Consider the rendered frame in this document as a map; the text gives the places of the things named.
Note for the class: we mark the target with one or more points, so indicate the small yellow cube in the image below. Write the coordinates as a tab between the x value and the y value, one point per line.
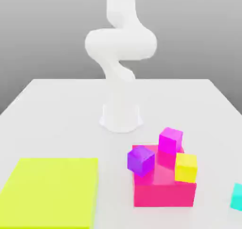
186	167

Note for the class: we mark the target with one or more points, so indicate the small purple cube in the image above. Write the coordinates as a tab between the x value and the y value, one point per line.
140	161

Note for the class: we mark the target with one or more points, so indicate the large pink box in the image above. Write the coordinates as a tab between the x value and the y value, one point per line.
164	195

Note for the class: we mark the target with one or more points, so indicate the small magenta cube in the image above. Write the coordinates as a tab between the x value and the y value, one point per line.
169	141

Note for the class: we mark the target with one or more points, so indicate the large yellow-green box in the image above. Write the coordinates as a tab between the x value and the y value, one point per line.
51	191

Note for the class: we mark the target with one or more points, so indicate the small cyan cube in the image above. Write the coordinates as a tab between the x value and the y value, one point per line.
237	196

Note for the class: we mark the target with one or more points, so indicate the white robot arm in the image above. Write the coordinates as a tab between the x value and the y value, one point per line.
121	44

